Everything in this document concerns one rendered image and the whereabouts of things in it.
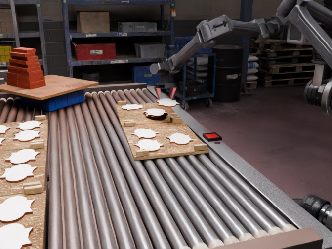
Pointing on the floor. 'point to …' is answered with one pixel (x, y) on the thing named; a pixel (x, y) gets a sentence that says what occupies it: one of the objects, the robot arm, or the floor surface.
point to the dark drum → (226, 73)
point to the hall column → (246, 17)
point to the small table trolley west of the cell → (193, 79)
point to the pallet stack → (281, 62)
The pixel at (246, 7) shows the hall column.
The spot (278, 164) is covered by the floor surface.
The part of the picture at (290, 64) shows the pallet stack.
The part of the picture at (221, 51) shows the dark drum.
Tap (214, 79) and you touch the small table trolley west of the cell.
